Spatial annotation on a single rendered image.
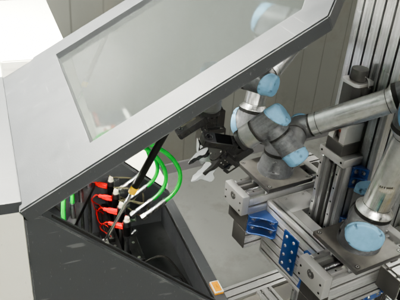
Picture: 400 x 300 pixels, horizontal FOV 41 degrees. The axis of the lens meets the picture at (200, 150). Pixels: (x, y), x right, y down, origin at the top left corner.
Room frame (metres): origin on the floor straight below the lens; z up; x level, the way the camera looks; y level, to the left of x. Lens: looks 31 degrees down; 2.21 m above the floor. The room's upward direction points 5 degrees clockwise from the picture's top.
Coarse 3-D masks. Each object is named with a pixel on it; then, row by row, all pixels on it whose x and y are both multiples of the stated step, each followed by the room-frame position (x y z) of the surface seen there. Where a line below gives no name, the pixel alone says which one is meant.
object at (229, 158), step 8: (240, 144) 1.41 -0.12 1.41; (208, 152) 1.45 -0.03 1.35; (216, 152) 1.43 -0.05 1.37; (224, 152) 1.41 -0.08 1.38; (232, 152) 1.43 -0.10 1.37; (240, 152) 1.44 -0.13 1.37; (248, 152) 1.44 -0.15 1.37; (224, 160) 1.42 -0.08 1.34; (232, 160) 1.42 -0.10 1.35; (240, 160) 1.44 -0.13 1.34
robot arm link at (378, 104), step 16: (368, 96) 1.47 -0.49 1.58; (384, 96) 1.44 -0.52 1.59; (320, 112) 1.51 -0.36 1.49; (336, 112) 1.48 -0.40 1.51; (352, 112) 1.46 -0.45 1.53; (368, 112) 1.44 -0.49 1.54; (384, 112) 1.43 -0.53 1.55; (304, 128) 1.50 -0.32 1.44; (320, 128) 1.48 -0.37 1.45; (336, 128) 1.47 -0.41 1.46
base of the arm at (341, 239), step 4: (344, 224) 1.47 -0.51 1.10; (340, 228) 1.49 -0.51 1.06; (344, 228) 1.45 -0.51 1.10; (340, 232) 1.46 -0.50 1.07; (344, 232) 1.44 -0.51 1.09; (340, 236) 1.44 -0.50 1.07; (344, 236) 1.43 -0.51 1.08; (340, 240) 1.43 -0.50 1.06; (344, 240) 1.42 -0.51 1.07; (340, 244) 1.43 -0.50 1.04; (344, 244) 1.42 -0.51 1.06; (348, 244) 1.41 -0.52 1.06; (344, 248) 1.41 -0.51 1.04; (348, 248) 1.40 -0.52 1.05; (352, 248) 1.40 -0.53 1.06; (380, 248) 1.42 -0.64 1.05; (352, 252) 1.39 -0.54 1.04; (356, 252) 1.39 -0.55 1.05; (360, 252) 1.39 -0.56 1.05; (364, 252) 1.38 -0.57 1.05; (368, 252) 1.39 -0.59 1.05; (372, 252) 1.39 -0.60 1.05; (376, 252) 1.40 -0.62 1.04
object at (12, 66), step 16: (16, 0) 2.25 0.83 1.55; (32, 0) 2.27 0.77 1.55; (0, 16) 2.02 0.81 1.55; (16, 16) 2.04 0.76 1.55; (32, 16) 2.05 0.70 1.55; (48, 16) 2.07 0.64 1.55; (0, 32) 1.84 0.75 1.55; (16, 32) 1.86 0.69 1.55; (32, 32) 1.87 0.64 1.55; (48, 32) 1.88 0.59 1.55; (0, 48) 1.69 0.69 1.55; (16, 48) 1.70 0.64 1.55; (32, 48) 1.71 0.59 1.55; (16, 64) 1.59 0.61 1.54
